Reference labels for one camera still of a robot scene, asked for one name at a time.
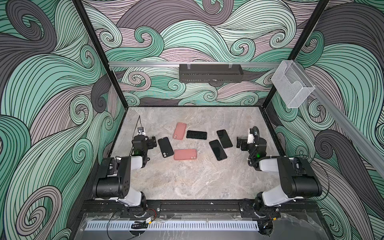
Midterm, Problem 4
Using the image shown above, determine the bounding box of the black wall tray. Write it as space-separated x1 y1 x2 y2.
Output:
179 64 244 84

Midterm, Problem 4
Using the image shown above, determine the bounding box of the clear plastic wall holder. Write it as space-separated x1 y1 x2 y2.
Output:
271 60 315 109

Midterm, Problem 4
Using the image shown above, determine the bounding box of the pink phone case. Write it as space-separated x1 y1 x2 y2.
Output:
173 122 187 141
174 149 198 161

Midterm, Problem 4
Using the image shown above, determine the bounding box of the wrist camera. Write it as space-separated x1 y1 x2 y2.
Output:
247 128 255 144
137 127 146 136

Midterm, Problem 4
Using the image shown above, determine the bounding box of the white slotted cable duct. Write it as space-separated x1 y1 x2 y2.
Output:
85 221 259 232

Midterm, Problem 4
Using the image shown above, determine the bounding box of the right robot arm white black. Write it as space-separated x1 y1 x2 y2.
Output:
237 138 323 213

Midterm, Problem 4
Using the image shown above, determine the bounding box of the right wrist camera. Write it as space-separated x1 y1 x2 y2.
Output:
247 128 255 144

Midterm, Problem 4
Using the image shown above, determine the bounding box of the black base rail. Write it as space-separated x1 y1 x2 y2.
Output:
80 199 319 218

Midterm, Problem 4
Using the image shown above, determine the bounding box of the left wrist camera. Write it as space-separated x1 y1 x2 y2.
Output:
137 127 146 136

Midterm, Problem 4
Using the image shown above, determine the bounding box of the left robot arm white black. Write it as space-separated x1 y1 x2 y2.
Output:
92 135 157 213

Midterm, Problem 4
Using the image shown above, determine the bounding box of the black phone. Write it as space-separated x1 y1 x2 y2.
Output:
217 130 233 149
209 140 228 161
158 137 174 158

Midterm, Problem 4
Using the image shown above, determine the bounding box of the aluminium rail right wall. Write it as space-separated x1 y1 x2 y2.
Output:
296 63 384 176

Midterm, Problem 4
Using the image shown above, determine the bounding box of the aluminium rail back wall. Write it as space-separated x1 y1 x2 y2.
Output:
108 61 280 69

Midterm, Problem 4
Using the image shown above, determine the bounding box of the aluminium rail wall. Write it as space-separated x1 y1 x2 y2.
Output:
108 61 280 69
296 63 384 176

